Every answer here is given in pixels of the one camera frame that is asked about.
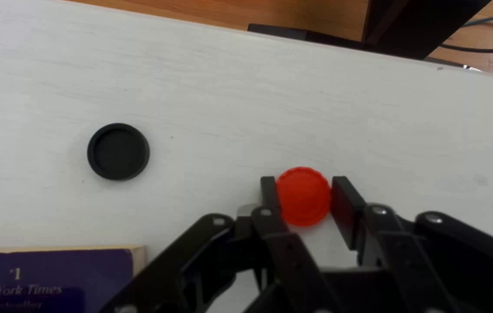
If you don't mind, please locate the black desk leg frame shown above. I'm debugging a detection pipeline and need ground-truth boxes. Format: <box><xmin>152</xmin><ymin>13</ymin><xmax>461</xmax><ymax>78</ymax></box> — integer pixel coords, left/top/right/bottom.
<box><xmin>248</xmin><ymin>0</ymin><xmax>491</xmax><ymax>59</ymax></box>

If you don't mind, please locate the purple paperback book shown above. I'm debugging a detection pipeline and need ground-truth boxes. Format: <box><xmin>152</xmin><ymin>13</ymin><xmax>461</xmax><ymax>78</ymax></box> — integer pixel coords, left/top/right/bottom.
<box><xmin>0</xmin><ymin>245</ymin><xmax>147</xmax><ymax>313</ymax></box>

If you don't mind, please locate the orange game disc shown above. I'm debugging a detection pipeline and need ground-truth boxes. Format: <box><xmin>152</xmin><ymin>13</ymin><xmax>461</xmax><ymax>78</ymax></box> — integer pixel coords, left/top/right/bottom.
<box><xmin>275</xmin><ymin>166</ymin><xmax>331</xmax><ymax>227</ymax></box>

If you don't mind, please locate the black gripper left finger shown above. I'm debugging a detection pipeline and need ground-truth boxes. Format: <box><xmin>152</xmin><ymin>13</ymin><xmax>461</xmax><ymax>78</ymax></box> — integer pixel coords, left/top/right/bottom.
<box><xmin>260</xmin><ymin>175</ymin><xmax>281</xmax><ymax>213</ymax></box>

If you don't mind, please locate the black game disc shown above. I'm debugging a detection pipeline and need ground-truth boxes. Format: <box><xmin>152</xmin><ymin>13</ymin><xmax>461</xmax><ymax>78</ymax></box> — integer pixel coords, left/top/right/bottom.
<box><xmin>86</xmin><ymin>123</ymin><xmax>149</xmax><ymax>180</ymax></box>

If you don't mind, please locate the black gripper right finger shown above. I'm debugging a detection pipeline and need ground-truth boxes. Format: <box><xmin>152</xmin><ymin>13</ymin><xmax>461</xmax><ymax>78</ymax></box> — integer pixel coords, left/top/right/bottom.
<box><xmin>329</xmin><ymin>175</ymin><xmax>366</xmax><ymax>250</ymax></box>

